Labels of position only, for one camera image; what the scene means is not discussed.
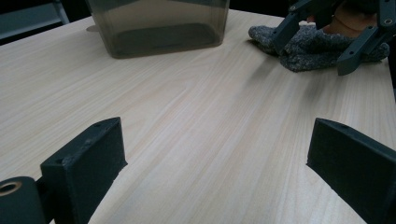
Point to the grey felt cloth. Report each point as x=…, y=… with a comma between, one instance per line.
x=311, y=49

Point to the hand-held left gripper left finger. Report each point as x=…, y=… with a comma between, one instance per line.
x=84, y=161

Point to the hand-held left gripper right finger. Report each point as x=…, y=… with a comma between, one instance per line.
x=358, y=168

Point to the white metal stand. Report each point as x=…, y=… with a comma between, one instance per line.
x=28, y=20

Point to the translucent brown storage box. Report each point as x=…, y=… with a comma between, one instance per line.
x=155, y=31

